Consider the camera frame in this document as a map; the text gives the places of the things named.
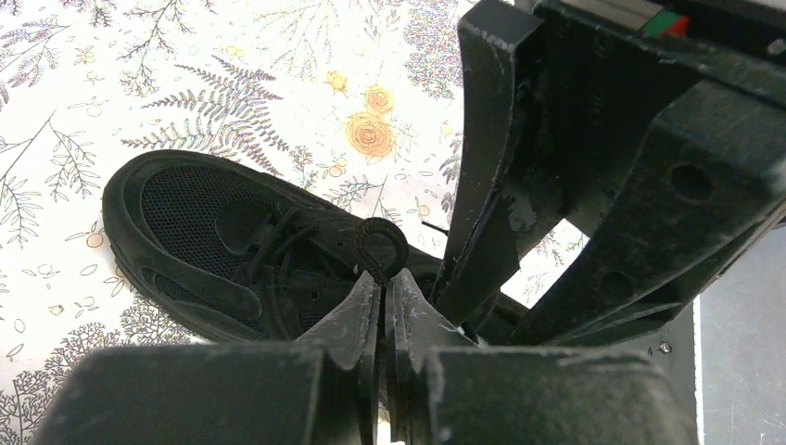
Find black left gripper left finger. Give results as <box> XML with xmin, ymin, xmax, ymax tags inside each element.
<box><xmin>33</xmin><ymin>274</ymin><xmax>381</xmax><ymax>444</ymax></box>

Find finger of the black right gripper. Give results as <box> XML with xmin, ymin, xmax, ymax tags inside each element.
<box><xmin>431</xmin><ymin>1</ymin><xmax>542</xmax><ymax>324</ymax></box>

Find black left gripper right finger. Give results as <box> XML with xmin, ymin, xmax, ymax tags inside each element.
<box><xmin>385</xmin><ymin>271</ymin><xmax>697</xmax><ymax>444</ymax></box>

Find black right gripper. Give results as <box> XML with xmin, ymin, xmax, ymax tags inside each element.
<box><xmin>510</xmin><ymin>1</ymin><xmax>785</xmax><ymax>345</ymax></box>

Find black shoelace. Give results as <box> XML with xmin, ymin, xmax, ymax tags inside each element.
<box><xmin>351</xmin><ymin>217</ymin><xmax>442</xmax><ymax>292</ymax></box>

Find black sneaker shoe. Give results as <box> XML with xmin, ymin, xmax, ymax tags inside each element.
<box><xmin>101</xmin><ymin>148</ymin><xmax>529</xmax><ymax>347</ymax></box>

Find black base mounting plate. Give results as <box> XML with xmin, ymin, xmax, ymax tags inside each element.
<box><xmin>618</xmin><ymin>299</ymin><xmax>703</xmax><ymax>403</ymax></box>

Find floral patterned table mat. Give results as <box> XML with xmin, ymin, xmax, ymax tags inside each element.
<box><xmin>0</xmin><ymin>0</ymin><xmax>590</xmax><ymax>445</ymax></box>

